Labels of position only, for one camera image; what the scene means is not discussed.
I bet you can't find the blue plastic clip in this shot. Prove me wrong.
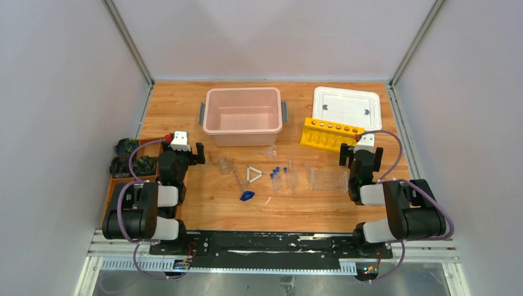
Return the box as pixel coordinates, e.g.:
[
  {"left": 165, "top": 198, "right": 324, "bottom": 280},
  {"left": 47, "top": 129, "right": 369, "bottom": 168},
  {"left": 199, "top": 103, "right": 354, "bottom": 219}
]
[{"left": 239, "top": 191, "right": 255, "bottom": 201}]

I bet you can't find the blue capped tube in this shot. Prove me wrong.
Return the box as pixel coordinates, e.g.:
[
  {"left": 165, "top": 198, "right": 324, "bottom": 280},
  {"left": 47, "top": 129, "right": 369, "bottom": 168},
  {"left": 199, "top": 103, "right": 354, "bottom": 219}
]
[
  {"left": 283, "top": 167, "right": 290, "bottom": 189},
  {"left": 273, "top": 166, "right": 282, "bottom": 192},
  {"left": 270, "top": 173, "right": 279, "bottom": 194}
]

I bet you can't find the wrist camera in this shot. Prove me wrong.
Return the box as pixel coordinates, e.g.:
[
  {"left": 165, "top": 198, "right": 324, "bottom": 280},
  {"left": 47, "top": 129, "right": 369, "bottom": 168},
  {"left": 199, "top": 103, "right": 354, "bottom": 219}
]
[
  {"left": 354, "top": 134, "right": 375, "bottom": 153},
  {"left": 169, "top": 131, "right": 191, "bottom": 151}
]

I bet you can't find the glass graduated tube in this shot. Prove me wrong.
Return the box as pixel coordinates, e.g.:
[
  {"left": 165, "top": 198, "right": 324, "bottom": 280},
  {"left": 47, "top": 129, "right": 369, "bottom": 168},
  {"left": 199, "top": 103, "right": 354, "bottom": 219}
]
[{"left": 233, "top": 169, "right": 248, "bottom": 194}]

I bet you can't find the pink plastic bin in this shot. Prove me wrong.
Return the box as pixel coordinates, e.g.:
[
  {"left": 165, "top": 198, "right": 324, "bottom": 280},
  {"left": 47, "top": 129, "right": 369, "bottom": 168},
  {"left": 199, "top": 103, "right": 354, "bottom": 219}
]
[{"left": 199, "top": 87, "right": 288, "bottom": 147}]

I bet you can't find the clay pipe triangle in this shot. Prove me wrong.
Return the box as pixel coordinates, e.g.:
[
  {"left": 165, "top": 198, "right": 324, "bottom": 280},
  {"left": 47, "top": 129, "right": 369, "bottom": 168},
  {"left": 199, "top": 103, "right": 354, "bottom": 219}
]
[{"left": 246, "top": 166, "right": 264, "bottom": 184}]

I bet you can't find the white plastic lid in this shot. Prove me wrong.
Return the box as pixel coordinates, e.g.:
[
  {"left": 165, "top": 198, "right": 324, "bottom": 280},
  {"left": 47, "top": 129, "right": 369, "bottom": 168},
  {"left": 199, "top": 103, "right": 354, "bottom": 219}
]
[{"left": 312, "top": 86, "right": 382, "bottom": 131}]

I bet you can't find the clear plastic funnel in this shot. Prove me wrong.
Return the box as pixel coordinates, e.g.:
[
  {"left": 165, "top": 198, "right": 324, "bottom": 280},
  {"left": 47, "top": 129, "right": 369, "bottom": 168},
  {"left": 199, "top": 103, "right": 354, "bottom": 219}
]
[{"left": 253, "top": 144, "right": 277, "bottom": 161}]

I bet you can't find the yellow test tube rack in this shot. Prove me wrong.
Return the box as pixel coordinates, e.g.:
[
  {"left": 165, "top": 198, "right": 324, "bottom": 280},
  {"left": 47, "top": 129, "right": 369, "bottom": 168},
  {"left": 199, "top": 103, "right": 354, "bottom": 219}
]
[{"left": 299, "top": 117, "right": 365, "bottom": 152}]

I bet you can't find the wooden compartment tray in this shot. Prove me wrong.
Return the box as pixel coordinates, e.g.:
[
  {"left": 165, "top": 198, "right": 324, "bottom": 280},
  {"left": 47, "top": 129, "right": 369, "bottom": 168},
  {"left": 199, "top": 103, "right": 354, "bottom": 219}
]
[{"left": 101, "top": 137, "right": 168, "bottom": 228}]

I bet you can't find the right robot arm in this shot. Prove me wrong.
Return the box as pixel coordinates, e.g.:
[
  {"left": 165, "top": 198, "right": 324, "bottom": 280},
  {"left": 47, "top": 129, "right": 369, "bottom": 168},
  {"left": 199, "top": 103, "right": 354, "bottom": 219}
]
[{"left": 339, "top": 144, "right": 453, "bottom": 258}]

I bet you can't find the clear well plate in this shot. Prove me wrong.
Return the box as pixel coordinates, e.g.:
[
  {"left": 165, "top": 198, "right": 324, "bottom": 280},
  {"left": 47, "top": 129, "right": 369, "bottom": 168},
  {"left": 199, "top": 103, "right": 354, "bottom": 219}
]
[{"left": 305, "top": 165, "right": 348, "bottom": 194}]

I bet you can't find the rolled patterned tie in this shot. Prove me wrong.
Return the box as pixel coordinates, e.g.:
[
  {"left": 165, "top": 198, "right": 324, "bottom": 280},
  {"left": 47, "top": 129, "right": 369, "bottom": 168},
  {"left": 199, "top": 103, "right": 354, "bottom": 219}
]
[
  {"left": 109, "top": 155, "right": 131, "bottom": 178},
  {"left": 114, "top": 138, "right": 139, "bottom": 155},
  {"left": 132, "top": 155, "right": 157, "bottom": 177}
]

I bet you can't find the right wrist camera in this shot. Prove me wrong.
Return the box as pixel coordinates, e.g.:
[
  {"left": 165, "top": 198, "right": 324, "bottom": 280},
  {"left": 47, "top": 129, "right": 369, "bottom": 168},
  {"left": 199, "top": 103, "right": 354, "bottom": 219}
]
[{"left": 354, "top": 134, "right": 375, "bottom": 153}]

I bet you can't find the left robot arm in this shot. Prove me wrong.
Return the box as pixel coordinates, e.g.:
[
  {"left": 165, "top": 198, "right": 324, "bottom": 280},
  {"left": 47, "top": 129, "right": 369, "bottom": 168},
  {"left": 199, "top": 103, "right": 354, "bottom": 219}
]
[{"left": 102, "top": 134, "right": 205, "bottom": 255}]

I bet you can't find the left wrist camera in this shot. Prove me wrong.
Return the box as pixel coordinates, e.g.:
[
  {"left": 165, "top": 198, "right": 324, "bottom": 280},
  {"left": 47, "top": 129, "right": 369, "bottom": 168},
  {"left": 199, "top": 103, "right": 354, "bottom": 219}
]
[{"left": 169, "top": 131, "right": 191, "bottom": 151}]

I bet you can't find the small glass flask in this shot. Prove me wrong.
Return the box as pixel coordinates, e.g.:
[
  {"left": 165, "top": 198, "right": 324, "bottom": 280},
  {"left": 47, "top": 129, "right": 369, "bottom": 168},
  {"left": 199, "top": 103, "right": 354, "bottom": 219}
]
[{"left": 217, "top": 157, "right": 233, "bottom": 175}]

